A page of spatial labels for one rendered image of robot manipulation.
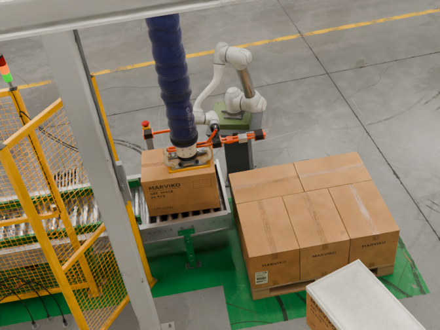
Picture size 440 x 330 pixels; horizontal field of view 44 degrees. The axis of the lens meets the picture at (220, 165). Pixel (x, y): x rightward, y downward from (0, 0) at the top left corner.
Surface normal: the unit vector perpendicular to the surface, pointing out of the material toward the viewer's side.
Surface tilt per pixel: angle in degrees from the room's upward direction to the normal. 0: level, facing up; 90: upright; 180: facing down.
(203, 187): 90
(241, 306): 0
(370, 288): 0
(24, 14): 90
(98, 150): 90
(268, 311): 0
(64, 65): 90
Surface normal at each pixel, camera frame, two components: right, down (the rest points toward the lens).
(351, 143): -0.10, -0.76
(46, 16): 0.15, 0.63
